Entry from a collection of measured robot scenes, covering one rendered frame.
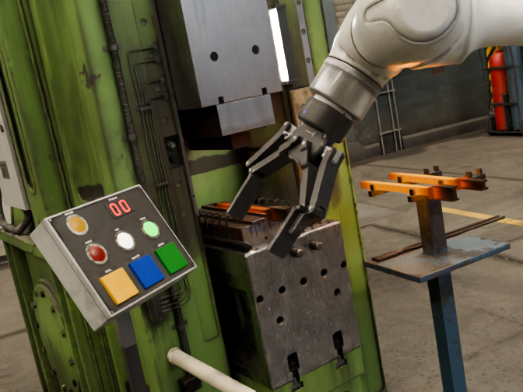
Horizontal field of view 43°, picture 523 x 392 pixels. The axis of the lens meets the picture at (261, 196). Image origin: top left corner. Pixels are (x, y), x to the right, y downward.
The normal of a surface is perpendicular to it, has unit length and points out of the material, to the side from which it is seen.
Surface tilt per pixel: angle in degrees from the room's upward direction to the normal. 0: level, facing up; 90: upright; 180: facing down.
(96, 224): 60
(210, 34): 90
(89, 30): 90
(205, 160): 90
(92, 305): 90
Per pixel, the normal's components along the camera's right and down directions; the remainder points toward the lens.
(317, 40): 0.55, 0.05
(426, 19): -0.11, 0.10
